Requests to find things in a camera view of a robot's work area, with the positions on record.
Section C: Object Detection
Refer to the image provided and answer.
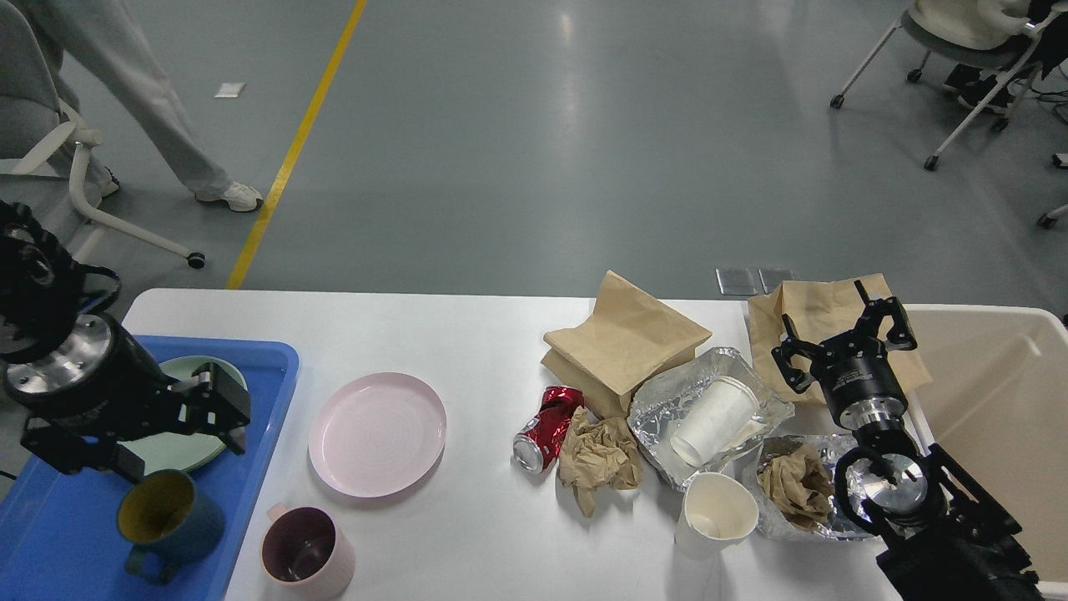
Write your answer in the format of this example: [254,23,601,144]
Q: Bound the beige plastic bin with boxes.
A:
[907,304,1067,600]

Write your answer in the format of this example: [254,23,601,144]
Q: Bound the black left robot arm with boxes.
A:
[1,203,252,483]

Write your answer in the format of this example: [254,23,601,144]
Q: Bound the folded brown paper bag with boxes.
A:
[541,270,711,418]

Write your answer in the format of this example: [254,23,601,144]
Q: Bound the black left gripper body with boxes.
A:
[20,315,175,477]

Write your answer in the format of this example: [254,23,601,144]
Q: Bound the aluminium foil sheet lower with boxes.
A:
[741,434,873,543]

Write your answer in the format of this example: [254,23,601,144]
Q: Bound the blue plastic tray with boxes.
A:
[1,336,299,600]

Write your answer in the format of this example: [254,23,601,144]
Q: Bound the white paper cup lying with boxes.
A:
[670,376,758,466]

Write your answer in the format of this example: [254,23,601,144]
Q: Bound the white paper cup upright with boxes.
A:
[674,472,759,559]

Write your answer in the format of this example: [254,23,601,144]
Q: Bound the pink mug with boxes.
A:
[260,503,357,600]

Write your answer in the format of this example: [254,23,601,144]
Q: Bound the grey office chair left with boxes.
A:
[1,1,206,270]

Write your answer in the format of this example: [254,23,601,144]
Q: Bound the green plate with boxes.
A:
[119,355,248,475]

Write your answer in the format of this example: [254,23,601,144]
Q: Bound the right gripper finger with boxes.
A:
[855,280,918,351]
[772,315,823,395]

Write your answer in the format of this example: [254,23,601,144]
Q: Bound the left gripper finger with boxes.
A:
[173,362,252,454]

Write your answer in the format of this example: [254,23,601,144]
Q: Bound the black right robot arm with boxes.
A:
[772,281,1042,600]

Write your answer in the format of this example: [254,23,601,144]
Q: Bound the aluminium foil sheet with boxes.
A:
[741,434,873,543]
[627,346,796,491]

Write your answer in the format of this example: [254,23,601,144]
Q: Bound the pink plate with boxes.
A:
[308,371,447,499]

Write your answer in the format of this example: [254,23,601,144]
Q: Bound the white chair base far right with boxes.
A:
[1036,152,1068,230]

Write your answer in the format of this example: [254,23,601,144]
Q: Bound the brown paper bag right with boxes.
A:
[748,273,932,406]

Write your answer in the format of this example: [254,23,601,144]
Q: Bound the crushed red soda can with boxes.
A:
[512,386,585,474]

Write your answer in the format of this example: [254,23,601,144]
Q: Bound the person in grey trousers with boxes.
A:
[13,1,264,213]

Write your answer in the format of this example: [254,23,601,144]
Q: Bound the dark blue mug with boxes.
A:
[117,469,225,585]

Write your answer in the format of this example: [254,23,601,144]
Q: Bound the person in black seated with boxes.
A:
[943,1,1067,115]

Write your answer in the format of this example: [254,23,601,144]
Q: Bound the white chair right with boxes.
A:
[830,1,1067,171]

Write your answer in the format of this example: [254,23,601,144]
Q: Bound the crumpled brown paper on foil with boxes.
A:
[758,444,834,532]

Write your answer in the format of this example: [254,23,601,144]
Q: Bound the metal floor socket plates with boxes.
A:
[716,269,797,296]

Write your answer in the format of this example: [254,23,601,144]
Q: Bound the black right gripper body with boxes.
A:
[806,331,907,430]

